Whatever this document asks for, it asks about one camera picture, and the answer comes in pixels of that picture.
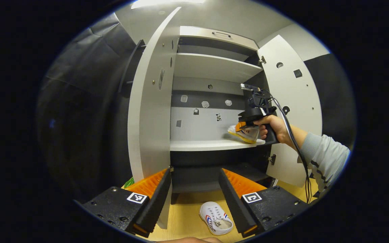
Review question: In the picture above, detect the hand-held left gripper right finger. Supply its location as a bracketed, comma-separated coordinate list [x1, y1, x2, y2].
[218, 168, 311, 238]

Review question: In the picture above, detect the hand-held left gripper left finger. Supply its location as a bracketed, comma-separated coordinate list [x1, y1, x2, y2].
[81, 168, 172, 238]

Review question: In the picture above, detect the white shoe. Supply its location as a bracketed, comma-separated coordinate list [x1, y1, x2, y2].
[200, 201, 234, 236]
[228, 124, 260, 144]

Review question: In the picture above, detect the white cabinet door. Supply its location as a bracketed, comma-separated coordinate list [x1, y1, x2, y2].
[127, 7, 181, 230]
[257, 35, 323, 188]

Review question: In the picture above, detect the white shoe cabinet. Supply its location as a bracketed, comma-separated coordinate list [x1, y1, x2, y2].
[119, 7, 323, 230]

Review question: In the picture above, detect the white cabinet shelf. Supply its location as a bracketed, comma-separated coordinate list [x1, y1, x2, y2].
[174, 53, 263, 84]
[170, 138, 266, 152]

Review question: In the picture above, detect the white cabinet drawer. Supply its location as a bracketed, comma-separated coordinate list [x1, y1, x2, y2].
[179, 26, 259, 51]

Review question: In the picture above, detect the ceiling light panel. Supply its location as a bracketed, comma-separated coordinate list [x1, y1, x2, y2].
[130, 0, 205, 9]

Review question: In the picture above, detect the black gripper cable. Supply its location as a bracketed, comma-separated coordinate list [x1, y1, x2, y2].
[265, 89, 313, 203]

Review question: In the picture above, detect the black door handle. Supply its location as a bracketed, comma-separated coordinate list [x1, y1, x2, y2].
[119, 39, 146, 93]

